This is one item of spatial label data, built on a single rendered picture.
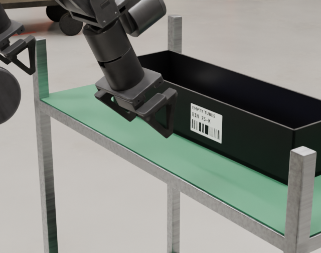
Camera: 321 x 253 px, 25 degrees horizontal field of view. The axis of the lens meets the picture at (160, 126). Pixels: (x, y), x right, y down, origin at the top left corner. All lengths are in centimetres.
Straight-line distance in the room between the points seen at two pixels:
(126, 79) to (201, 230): 211
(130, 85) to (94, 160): 274
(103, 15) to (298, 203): 42
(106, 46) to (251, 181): 45
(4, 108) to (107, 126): 69
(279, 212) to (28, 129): 313
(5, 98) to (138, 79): 23
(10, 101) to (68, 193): 254
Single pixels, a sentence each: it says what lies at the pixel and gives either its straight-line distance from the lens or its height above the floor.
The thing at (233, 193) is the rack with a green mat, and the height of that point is 95.
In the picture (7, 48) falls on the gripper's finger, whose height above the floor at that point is 117.
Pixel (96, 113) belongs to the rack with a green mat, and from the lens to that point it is 172.
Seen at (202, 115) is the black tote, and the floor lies 102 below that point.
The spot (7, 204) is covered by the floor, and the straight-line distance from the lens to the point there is 344.
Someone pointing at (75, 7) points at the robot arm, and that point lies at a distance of 103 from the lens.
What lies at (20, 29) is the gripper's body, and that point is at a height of 120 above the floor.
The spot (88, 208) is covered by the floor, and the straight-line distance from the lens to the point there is 335.
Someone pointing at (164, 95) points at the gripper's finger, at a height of 119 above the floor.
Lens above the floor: 154
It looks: 21 degrees down
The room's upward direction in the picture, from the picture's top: straight up
